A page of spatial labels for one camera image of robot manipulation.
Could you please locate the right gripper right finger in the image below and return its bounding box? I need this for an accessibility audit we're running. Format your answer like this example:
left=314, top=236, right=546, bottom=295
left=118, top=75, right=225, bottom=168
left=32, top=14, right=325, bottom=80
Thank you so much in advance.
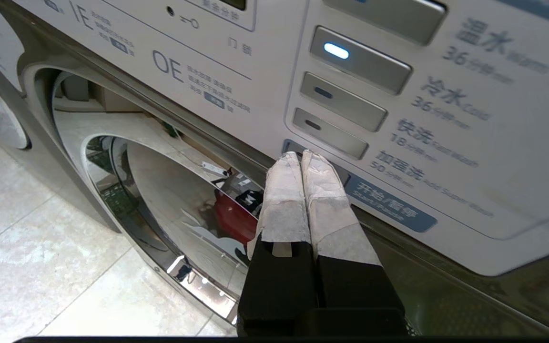
left=301, top=150, right=407, bottom=337

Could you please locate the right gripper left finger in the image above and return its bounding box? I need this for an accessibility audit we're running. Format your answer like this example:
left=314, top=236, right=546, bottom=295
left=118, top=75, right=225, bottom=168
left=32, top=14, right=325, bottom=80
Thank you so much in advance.
left=237, top=151, right=317, bottom=337

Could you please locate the round chrome washer door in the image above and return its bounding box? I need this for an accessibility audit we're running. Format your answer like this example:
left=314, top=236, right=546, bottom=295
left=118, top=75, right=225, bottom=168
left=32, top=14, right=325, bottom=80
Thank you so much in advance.
left=22, top=64, right=275, bottom=325

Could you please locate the grey front-load washing machine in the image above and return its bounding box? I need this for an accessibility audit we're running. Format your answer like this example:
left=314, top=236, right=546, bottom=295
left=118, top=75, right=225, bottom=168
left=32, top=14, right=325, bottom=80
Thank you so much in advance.
left=0, top=0, right=549, bottom=337

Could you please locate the white washer control panel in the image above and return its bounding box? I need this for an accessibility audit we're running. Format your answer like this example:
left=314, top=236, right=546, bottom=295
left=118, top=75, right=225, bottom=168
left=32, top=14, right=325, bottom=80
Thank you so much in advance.
left=13, top=0, right=549, bottom=277

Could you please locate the silver start button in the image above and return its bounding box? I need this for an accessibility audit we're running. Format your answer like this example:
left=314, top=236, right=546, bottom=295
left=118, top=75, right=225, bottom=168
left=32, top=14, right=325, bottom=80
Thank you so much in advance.
left=282, top=139, right=351, bottom=187

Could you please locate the lit silver panel button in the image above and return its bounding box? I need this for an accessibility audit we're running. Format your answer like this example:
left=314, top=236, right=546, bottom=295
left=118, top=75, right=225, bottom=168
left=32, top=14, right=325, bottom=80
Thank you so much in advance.
left=309, top=26, right=413, bottom=95

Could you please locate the large silver panel button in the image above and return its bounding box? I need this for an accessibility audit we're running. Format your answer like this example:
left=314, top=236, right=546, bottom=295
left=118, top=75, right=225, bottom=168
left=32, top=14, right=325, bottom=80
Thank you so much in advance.
left=323, top=0, right=447, bottom=46

